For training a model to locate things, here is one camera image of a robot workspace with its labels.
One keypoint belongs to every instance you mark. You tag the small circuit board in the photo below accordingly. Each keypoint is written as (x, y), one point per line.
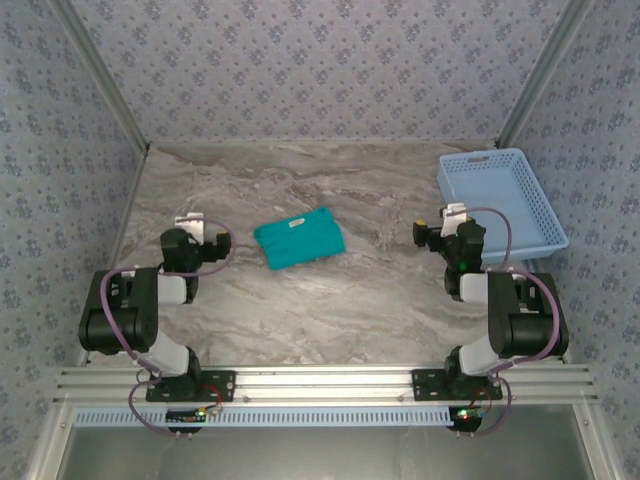
(467, 417)
(185, 416)

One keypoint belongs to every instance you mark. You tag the blue perforated plastic basket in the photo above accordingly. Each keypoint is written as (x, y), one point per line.
(505, 200)

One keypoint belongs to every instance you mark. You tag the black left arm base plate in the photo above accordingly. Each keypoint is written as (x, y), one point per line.
(225, 385)

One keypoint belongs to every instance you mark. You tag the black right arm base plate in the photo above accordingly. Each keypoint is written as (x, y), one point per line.
(425, 385)

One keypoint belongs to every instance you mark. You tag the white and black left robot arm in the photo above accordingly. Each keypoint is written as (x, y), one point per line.
(170, 290)

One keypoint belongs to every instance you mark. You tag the aluminium frame post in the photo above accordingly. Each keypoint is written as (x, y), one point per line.
(595, 445)
(545, 75)
(45, 445)
(100, 75)

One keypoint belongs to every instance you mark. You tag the aluminium mounting rail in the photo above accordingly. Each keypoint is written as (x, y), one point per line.
(325, 382)

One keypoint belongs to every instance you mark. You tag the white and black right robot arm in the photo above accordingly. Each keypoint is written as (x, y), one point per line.
(475, 287)

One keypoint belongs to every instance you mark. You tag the teal t-shirt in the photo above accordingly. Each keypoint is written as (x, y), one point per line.
(300, 240)

